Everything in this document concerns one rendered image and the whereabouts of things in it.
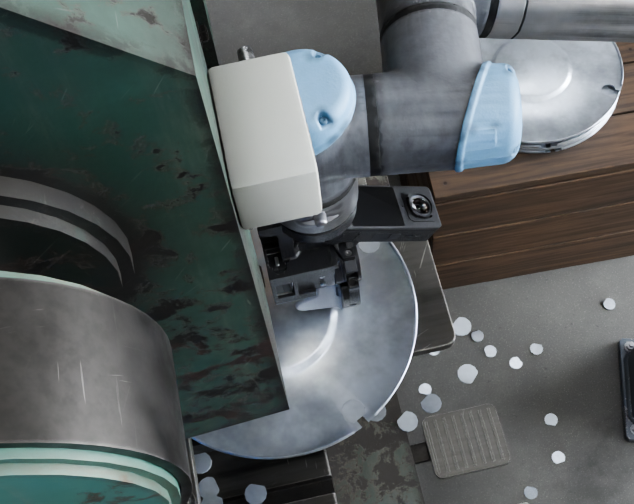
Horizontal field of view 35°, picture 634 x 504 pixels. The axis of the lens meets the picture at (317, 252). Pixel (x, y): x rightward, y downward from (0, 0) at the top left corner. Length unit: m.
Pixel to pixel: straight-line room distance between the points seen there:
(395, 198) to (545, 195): 0.79
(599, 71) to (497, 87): 0.99
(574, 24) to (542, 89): 0.83
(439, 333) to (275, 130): 0.58
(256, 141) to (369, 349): 0.57
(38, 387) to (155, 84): 0.11
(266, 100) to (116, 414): 0.17
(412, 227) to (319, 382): 0.20
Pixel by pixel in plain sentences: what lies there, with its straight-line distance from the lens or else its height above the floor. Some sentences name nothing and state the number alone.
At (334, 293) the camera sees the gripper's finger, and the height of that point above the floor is 0.85.
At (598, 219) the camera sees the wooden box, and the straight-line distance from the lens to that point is 1.79.
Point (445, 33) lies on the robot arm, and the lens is 0.75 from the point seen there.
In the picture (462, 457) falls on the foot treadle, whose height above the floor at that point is 0.16.
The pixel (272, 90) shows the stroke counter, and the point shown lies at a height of 1.34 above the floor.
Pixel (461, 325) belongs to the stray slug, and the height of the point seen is 0.65.
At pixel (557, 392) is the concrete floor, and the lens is 1.84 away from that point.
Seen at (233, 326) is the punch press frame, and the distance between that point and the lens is 0.55.
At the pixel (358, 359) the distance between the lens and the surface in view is 1.00.
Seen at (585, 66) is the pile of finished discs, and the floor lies 0.38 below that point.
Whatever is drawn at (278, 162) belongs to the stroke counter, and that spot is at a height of 1.33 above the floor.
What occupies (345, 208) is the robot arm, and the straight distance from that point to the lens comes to 0.79.
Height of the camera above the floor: 1.71
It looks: 63 degrees down
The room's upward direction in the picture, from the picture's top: 8 degrees counter-clockwise
